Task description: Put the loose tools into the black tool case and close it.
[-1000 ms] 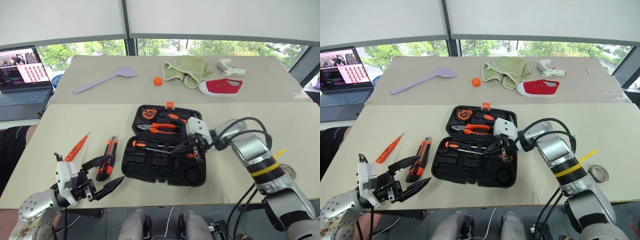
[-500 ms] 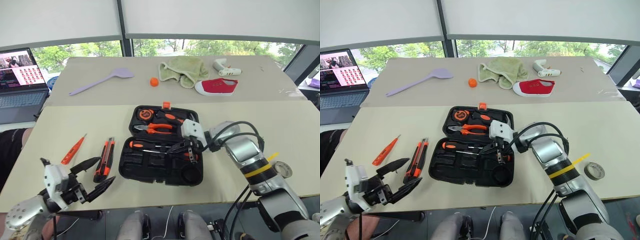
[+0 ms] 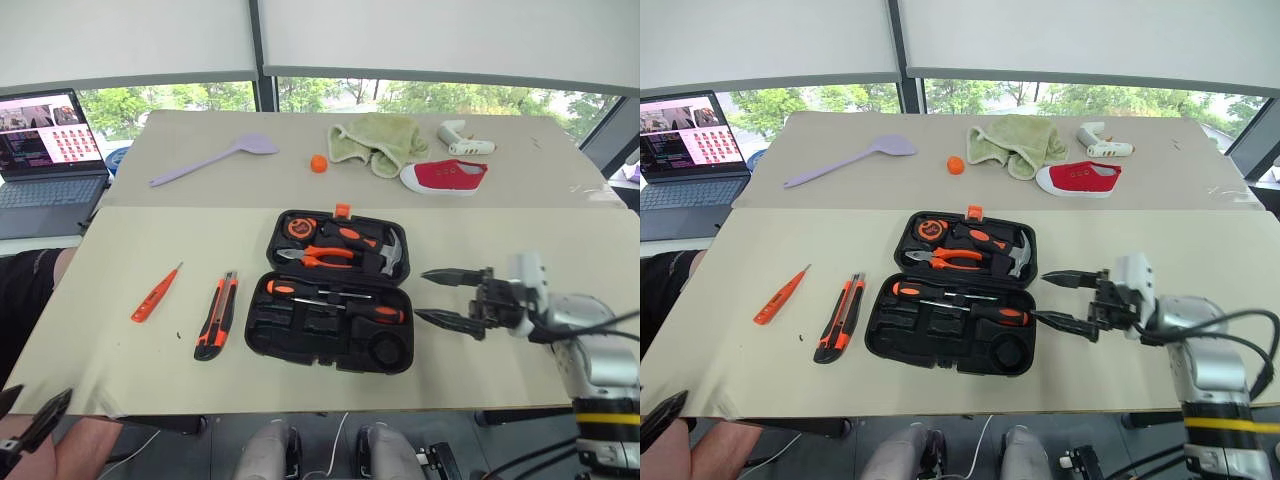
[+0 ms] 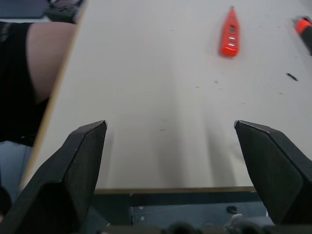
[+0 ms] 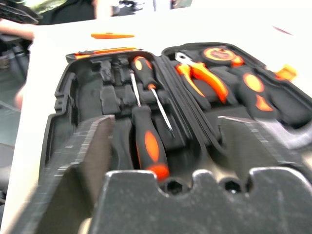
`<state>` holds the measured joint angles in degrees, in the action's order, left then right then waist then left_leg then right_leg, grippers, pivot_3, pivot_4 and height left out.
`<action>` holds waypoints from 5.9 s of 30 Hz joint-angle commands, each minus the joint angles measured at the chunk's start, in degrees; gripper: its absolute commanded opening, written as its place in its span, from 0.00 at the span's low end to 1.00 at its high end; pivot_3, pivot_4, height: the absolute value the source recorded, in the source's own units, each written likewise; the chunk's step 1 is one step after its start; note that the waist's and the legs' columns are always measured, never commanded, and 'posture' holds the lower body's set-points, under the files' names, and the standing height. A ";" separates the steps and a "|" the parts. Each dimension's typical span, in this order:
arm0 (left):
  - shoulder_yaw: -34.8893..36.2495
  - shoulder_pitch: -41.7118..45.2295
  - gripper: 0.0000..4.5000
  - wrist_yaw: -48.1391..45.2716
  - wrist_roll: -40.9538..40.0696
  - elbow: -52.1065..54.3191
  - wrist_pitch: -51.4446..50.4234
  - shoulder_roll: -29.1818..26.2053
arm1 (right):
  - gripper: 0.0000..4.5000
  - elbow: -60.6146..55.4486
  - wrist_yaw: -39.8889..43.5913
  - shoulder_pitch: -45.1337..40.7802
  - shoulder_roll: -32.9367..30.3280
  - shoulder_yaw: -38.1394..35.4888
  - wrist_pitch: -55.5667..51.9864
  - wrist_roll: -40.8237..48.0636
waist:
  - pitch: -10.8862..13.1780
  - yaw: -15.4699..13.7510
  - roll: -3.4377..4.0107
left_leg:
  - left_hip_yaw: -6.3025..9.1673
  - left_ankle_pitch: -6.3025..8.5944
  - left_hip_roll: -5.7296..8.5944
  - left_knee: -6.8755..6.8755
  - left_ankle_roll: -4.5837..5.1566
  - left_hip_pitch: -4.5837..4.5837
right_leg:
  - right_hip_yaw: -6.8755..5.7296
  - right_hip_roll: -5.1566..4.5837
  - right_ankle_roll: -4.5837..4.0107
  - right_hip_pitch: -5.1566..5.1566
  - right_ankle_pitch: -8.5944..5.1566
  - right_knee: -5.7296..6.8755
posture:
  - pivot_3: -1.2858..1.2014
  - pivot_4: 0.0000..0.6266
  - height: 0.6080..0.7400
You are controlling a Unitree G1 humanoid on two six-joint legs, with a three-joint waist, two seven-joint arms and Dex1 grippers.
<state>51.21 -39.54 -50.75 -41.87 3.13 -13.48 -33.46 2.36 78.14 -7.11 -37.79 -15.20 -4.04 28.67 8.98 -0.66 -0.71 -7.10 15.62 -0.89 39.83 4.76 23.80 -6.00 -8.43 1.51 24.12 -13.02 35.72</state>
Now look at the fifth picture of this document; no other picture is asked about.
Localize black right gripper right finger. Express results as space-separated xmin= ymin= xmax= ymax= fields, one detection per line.
xmin=217 ymin=116 xmax=292 ymax=182

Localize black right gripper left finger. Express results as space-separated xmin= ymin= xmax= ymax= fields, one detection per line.
xmin=7 ymin=114 xmax=116 ymax=234

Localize black plastic tool case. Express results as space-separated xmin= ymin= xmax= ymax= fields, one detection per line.
xmin=39 ymin=42 xmax=312 ymax=186

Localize large black orange screwdriver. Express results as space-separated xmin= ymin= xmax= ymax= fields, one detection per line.
xmin=129 ymin=69 xmax=171 ymax=182

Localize black orange tape measure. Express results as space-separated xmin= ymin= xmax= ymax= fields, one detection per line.
xmin=201 ymin=46 xmax=245 ymax=68

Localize small black orange screwdriver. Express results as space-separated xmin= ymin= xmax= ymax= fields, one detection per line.
xmin=131 ymin=56 xmax=176 ymax=139

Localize thin dark red object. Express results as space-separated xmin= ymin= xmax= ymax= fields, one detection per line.
xmin=272 ymin=25 xmax=293 ymax=36

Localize orange utility knife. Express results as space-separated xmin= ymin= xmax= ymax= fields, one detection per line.
xmin=91 ymin=32 xmax=136 ymax=40

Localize person in dark shirt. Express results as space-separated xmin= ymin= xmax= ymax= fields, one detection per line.
xmin=36 ymin=0 xmax=98 ymax=25

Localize black ribbed plastic object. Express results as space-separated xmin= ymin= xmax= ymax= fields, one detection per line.
xmin=0 ymin=2 xmax=43 ymax=25

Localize orange-black hammer handle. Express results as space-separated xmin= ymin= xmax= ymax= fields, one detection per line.
xmin=237 ymin=69 xmax=312 ymax=149

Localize orange black handled pliers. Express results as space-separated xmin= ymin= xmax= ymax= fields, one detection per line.
xmin=174 ymin=51 xmax=230 ymax=104

